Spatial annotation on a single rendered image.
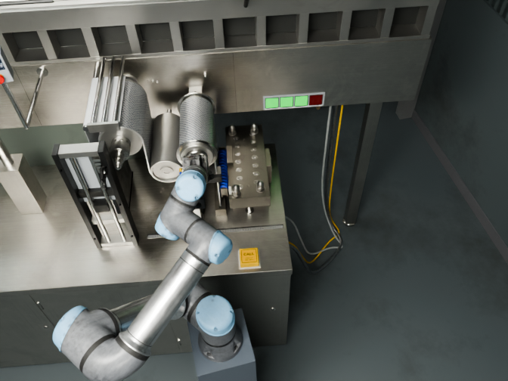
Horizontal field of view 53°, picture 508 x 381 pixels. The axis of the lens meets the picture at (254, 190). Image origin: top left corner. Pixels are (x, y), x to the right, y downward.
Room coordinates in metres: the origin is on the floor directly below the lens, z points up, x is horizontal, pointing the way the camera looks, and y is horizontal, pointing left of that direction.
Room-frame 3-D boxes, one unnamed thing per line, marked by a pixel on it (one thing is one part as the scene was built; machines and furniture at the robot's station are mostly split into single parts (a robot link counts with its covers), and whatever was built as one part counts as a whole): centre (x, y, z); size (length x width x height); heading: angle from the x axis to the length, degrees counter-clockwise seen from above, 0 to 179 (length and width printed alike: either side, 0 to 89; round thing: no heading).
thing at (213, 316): (0.70, 0.14, 1.07); 0.13 x 0.12 x 0.14; 48
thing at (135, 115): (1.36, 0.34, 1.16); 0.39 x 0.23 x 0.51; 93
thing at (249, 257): (1.01, 0.03, 0.91); 0.07 x 0.07 x 0.02; 3
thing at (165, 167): (1.36, 0.32, 1.18); 0.26 x 0.12 x 0.12; 3
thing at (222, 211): (1.37, 0.14, 0.92); 0.28 x 0.04 x 0.04; 3
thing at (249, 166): (1.41, 0.03, 1.00); 0.40 x 0.16 x 0.06; 3
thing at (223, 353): (0.70, 0.14, 0.95); 0.15 x 0.15 x 0.10
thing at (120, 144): (1.21, 0.45, 1.34); 0.06 x 0.06 x 0.06; 3
